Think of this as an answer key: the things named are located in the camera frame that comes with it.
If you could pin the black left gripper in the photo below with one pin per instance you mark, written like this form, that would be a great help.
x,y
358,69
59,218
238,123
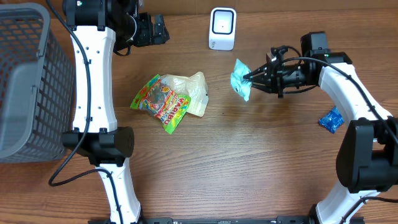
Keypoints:
x,y
148,37

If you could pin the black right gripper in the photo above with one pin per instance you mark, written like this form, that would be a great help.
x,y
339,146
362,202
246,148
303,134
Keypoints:
x,y
273,76

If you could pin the green toilet tissue pack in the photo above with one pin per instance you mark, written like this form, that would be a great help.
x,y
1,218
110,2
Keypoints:
x,y
241,86

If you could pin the beige snack bag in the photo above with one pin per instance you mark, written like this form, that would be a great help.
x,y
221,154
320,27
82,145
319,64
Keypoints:
x,y
194,86

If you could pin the colourful Haribo candy bag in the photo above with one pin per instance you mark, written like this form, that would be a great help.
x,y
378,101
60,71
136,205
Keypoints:
x,y
162,102

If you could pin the blue wafer bar wrapper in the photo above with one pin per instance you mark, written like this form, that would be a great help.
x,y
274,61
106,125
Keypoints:
x,y
332,121

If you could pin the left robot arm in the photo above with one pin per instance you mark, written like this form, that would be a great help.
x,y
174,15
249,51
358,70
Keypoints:
x,y
100,29

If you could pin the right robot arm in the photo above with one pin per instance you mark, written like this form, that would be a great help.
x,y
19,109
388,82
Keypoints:
x,y
366,164

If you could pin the white barcode scanner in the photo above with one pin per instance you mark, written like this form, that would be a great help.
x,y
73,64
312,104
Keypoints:
x,y
222,29

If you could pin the grey plastic mesh basket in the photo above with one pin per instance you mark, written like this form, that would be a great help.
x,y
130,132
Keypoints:
x,y
37,80

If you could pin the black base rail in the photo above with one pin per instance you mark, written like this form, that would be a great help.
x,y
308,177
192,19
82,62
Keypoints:
x,y
217,221

